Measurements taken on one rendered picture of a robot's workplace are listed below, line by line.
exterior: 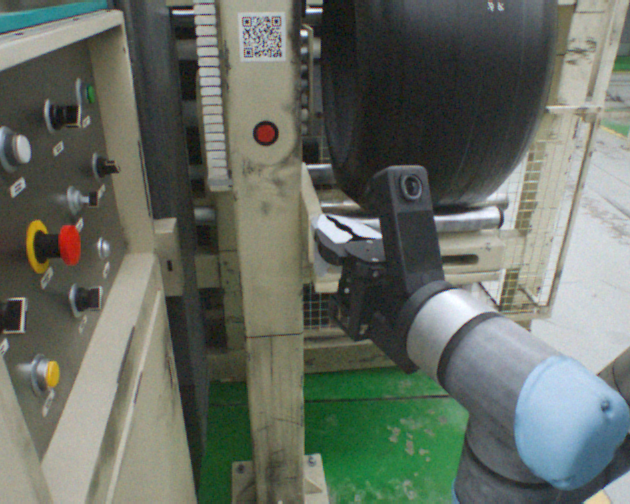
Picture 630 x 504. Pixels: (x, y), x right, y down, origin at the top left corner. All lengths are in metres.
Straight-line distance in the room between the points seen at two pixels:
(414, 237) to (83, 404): 0.39
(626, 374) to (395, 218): 0.22
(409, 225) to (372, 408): 1.45
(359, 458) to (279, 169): 1.03
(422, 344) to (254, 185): 0.62
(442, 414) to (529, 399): 1.53
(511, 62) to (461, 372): 0.52
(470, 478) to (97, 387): 0.41
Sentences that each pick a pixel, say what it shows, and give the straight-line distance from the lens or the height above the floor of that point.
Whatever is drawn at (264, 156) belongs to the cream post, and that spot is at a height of 1.02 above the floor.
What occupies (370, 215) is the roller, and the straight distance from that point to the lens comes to 0.96.
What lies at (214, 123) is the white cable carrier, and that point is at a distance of 0.99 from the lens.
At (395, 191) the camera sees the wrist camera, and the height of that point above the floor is 1.14.
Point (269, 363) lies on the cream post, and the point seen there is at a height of 0.55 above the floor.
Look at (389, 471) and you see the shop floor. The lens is 1.71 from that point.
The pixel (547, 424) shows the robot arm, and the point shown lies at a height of 1.06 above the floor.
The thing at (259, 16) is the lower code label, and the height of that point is 1.25.
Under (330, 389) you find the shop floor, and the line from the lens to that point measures 1.93.
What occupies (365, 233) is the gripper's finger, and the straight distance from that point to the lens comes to 0.55.
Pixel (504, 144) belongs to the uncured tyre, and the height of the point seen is 1.08.
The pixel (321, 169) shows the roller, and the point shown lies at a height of 0.92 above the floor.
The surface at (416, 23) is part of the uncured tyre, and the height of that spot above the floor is 1.25.
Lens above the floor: 1.31
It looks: 28 degrees down
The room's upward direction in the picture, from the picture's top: straight up
